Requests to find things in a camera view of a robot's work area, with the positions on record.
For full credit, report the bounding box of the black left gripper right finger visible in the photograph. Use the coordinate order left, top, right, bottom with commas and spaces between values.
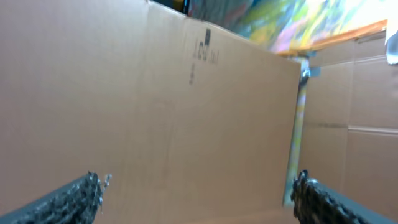
290, 169, 395, 224

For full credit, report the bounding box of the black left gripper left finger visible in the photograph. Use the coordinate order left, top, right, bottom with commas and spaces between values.
1, 172, 111, 224

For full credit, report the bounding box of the brown cardboard panel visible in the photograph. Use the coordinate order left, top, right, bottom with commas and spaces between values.
1, 0, 300, 223

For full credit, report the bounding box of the colourful painted board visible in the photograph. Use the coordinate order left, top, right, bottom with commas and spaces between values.
185, 0, 389, 52

